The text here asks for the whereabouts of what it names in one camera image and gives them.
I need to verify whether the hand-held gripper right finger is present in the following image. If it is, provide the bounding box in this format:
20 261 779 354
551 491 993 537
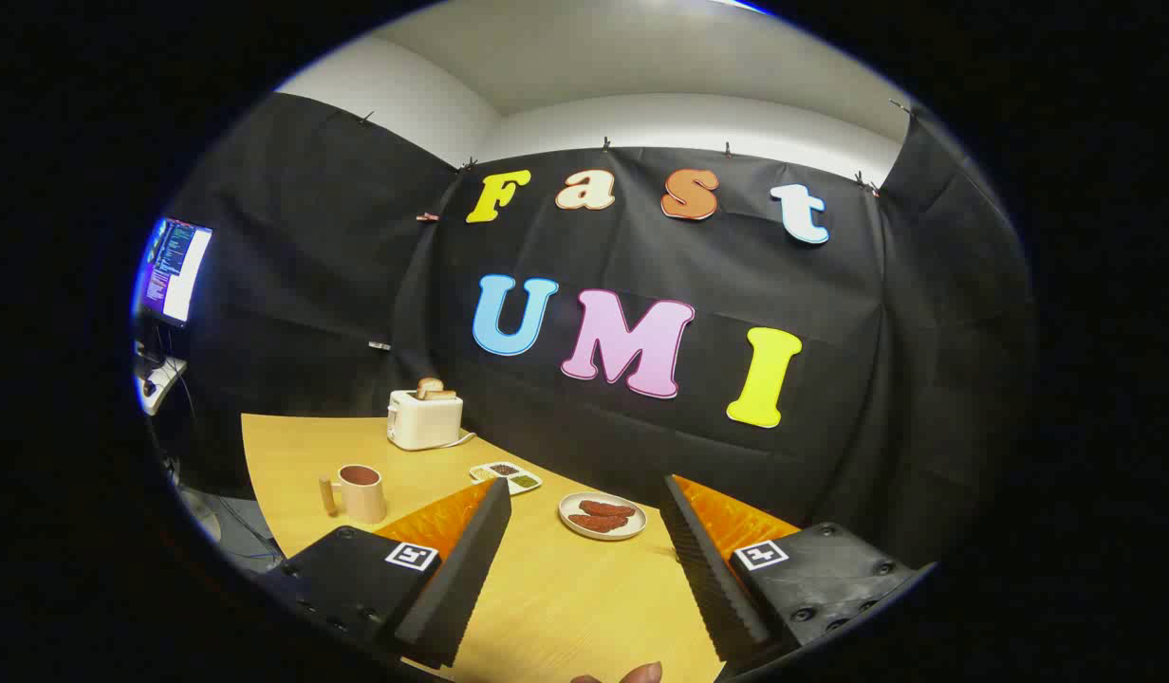
660 473 937 679

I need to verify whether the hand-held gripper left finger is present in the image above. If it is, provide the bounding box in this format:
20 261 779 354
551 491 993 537
260 477 512 670

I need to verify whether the beige cup with wooden handle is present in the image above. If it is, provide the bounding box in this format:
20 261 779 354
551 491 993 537
319 464 388 526

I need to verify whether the white round plate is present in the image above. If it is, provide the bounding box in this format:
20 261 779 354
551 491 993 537
558 492 648 542

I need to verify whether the wooden table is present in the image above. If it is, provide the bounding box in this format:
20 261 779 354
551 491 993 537
240 414 737 683

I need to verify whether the white divided condiment dish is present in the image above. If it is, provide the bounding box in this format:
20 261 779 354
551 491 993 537
469 461 543 496

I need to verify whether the cream toaster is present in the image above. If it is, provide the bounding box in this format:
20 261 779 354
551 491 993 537
387 389 464 452

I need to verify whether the white side desk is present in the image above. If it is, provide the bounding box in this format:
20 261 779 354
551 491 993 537
134 356 189 415

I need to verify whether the computer monitor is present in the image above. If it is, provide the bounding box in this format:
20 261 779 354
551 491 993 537
134 217 213 328

